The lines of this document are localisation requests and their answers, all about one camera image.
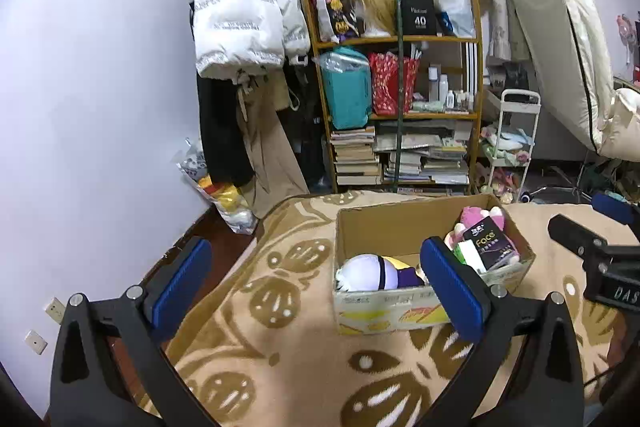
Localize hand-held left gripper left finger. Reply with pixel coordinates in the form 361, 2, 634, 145
47, 237, 216, 427

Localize wooden bookshelf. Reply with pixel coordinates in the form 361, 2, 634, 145
302, 0, 485, 198

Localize black box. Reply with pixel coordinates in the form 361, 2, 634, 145
400, 0, 436, 38

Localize pile of books and magazines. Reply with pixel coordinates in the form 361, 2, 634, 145
372, 122, 473, 195

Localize purple-haired plush doll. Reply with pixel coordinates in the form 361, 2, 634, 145
336, 254, 426, 293

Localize group of cosmetic bottles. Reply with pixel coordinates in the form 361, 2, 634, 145
427, 64, 478, 112

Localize green tissue pack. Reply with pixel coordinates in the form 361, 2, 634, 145
454, 239, 488, 275

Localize dark hanging garment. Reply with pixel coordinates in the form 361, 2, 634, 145
285, 57, 333, 192

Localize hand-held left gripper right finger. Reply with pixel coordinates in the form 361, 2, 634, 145
415, 237, 586, 427

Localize pink plush toy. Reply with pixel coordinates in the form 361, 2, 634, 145
445, 205, 507, 248

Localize teal bag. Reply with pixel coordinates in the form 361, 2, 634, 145
318, 47, 373, 131

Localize black tissue pack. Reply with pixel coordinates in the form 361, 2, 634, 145
461, 221, 520, 273

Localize beige coat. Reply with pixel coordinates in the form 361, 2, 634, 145
235, 69, 311, 220

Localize red patterned gift bag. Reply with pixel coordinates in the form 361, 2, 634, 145
369, 52, 421, 116

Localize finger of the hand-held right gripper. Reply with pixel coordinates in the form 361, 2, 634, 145
591, 193, 640, 225
548, 214, 608, 260

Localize blonde wig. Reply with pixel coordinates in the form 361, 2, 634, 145
351, 0, 398, 38

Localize white trolley cart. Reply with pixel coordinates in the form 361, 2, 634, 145
475, 89, 542, 202

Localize beige patterned blanket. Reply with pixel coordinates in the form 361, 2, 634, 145
135, 189, 640, 427

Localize cream mattress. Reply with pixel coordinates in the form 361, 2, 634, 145
502, 0, 640, 158

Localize stack of old books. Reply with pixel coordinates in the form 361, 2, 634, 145
329, 125, 383, 186

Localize pink wall decoration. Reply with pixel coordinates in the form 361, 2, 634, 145
616, 13, 640, 45

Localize cardboard box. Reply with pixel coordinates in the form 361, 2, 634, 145
332, 193, 537, 337

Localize green pole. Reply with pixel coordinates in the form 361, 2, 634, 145
392, 0, 406, 192

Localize clear plastic bag of toys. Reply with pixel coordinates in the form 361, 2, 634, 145
175, 138, 258, 235

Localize black hanging garment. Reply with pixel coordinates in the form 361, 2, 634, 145
196, 74, 253, 188

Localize purple and black printed bag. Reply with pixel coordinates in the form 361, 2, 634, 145
306, 0, 361, 44

